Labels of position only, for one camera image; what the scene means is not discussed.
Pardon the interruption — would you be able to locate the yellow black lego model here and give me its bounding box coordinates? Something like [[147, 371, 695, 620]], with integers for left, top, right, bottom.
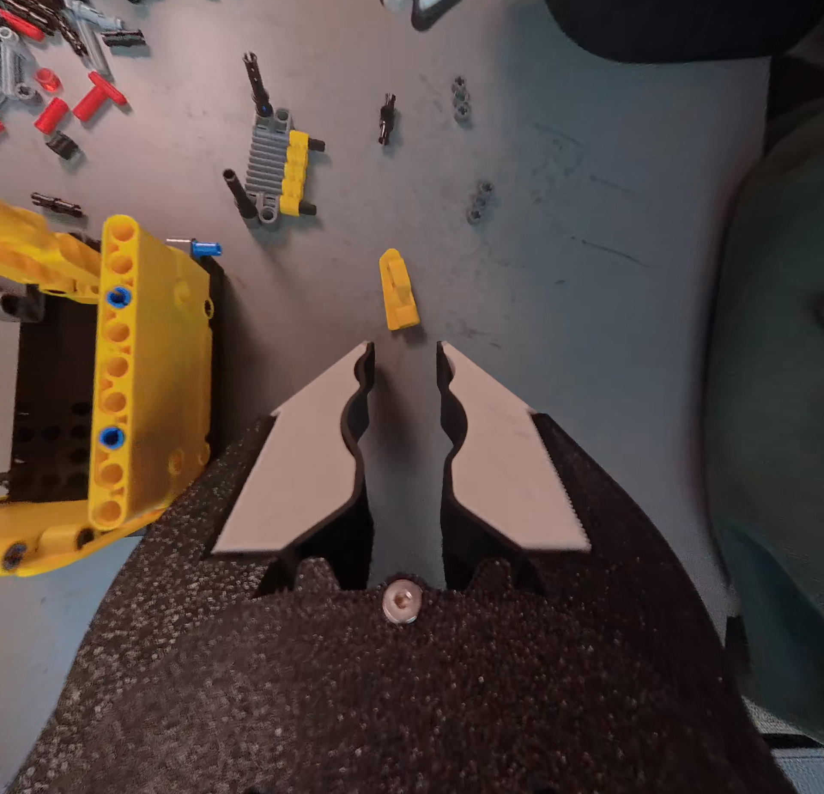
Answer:
[[0, 201, 226, 579]]

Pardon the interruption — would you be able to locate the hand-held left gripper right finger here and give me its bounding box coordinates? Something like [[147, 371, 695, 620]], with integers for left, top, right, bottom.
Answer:
[[436, 341, 593, 593]]

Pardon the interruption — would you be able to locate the yellow lego bracket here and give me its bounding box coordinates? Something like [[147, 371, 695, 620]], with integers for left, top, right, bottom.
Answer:
[[379, 248, 421, 331]]

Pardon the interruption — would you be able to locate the pile of small lego pins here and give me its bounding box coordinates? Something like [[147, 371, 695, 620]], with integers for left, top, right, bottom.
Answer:
[[0, 0, 239, 218]]

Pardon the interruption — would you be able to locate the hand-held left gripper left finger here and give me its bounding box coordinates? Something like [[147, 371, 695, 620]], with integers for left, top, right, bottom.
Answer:
[[210, 341, 377, 592]]

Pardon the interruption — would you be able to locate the grey yellow lego subassembly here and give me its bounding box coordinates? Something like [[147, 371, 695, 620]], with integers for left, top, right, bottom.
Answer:
[[223, 52, 326, 228]]

